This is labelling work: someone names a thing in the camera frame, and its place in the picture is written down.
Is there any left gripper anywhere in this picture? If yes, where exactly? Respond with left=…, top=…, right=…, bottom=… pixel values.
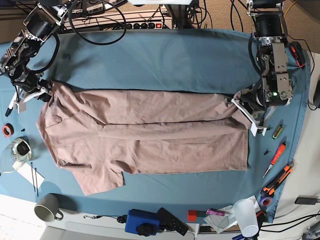
left=232, top=83, right=292, bottom=118

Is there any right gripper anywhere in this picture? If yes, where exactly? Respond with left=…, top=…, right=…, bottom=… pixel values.
left=9, top=72, right=48, bottom=100

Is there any pink T-shirt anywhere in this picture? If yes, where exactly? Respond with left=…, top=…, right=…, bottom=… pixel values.
left=36, top=82, right=250, bottom=196

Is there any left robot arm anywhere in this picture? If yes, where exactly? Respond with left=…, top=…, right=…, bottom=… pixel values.
left=54, top=0, right=293, bottom=117

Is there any white black marker pen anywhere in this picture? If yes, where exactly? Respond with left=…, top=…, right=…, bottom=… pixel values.
left=5, top=93, right=17, bottom=117

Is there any yellow green battery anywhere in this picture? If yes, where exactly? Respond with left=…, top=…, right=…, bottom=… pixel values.
left=271, top=123, right=283, bottom=140

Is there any red tape roll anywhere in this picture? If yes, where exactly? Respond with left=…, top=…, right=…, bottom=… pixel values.
left=1, top=123, right=14, bottom=138

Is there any blue table cloth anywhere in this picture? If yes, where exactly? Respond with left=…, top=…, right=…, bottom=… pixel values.
left=0, top=29, right=312, bottom=221

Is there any orange screwdriver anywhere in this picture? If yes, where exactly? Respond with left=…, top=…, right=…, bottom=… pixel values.
left=263, top=142, right=286, bottom=178

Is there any clear tape roll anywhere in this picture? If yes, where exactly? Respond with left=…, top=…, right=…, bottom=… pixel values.
left=0, top=138, right=32, bottom=175

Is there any black red clamp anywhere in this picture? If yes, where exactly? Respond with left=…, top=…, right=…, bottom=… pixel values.
left=289, top=41, right=306, bottom=68

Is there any white paper card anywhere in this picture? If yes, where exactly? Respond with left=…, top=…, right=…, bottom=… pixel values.
left=17, top=163, right=45, bottom=189

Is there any white power strip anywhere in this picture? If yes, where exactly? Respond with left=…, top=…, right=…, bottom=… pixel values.
left=71, top=9, right=173, bottom=32

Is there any orange utility knife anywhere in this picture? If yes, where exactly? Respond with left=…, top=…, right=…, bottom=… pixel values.
left=260, top=162, right=294, bottom=197

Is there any purple tape roll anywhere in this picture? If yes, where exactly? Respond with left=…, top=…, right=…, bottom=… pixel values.
left=259, top=196, right=273, bottom=207

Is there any translucent plastic cup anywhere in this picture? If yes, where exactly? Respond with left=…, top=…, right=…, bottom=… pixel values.
left=233, top=198, right=259, bottom=238

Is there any black power adapter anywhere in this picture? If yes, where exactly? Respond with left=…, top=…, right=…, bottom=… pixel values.
left=294, top=196, right=320, bottom=205

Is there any grey ceramic mug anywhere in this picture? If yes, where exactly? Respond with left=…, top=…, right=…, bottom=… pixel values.
left=34, top=193, right=64, bottom=223

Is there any red black block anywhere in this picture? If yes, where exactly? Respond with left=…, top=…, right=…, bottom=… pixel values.
left=187, top=210, right=207, bottom=222

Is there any black remote control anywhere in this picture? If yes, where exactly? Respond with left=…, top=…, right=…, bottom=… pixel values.
left=156, top=207, right=189, bottom=236

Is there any blue box with knob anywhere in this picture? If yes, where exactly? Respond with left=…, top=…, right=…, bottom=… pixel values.
left=124, top=209, right=160, bottom=237

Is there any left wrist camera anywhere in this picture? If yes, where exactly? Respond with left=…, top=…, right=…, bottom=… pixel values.
left=10, top=89, right=46, bottom=114

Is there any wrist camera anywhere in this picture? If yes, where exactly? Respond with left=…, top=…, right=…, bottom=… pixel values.
left=231, top=98, right=267, bottom=137
left=10, top=89, right=46, bottom=114

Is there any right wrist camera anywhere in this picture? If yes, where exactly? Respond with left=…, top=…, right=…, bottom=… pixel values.
left=231, top=98, right=267, bottom=137

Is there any black cable tie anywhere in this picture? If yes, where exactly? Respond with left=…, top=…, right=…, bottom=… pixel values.
left=30, top=162, right=39, bottom=197

